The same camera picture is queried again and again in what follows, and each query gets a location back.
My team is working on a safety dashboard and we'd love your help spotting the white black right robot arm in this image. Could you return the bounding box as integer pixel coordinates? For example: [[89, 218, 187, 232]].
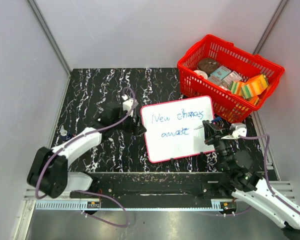
[[202, 120, 300, 240]]

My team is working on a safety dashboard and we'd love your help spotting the white tape roll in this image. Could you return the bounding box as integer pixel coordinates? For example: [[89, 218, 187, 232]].
[[194, 70, 209, 79]]

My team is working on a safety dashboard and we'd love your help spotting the teal small box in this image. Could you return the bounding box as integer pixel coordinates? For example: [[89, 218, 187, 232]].
[[210, 65, 232, 80]]

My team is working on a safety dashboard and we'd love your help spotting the brown round item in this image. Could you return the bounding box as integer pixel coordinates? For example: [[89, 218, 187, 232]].
[[197, 57, 219, 75]]

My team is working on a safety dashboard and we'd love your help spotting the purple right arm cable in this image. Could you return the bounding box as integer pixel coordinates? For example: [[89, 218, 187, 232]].
[[238, 133, 300, 221]]

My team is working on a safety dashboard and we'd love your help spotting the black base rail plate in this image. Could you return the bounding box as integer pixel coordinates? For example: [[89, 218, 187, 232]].
[[69, 172, 248, 201]]

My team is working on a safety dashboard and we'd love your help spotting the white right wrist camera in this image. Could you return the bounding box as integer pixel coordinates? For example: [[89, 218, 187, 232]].
[[230, 123, 247, 139]]

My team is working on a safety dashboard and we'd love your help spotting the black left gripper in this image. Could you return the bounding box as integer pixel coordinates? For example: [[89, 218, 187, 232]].
[[112, 107, 147, 137]]

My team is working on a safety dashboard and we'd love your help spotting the yellow green sponge pack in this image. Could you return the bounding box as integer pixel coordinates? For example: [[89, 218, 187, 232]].
[[229, 81, 245, 97]]

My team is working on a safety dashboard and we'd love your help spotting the pink white small box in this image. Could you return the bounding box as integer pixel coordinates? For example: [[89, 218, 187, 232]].
[[221, 71, 243, 88]]

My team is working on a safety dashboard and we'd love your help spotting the pink framed whiteboard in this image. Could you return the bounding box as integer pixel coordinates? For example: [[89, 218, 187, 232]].
[[140, 96, 215, 164]]

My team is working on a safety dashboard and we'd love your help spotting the white blue whiteboard marker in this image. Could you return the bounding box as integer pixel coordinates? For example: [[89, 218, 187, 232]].
[[194, 116, 222, 130]]

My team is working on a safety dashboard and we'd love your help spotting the orange sponge pack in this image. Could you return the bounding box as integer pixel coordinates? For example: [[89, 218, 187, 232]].
[[240, 74, 269, 99]]

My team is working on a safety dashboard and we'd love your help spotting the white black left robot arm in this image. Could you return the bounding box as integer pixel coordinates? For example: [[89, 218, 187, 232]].
[[27, 98, 146, 199]]

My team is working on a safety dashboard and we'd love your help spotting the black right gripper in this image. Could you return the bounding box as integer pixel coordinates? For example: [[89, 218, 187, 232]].
[[203, 120, 233, 172]]

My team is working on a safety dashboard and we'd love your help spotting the red plastic shopping basket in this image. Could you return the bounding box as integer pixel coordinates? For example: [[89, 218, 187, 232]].
[[177, 34, 285, 123]]

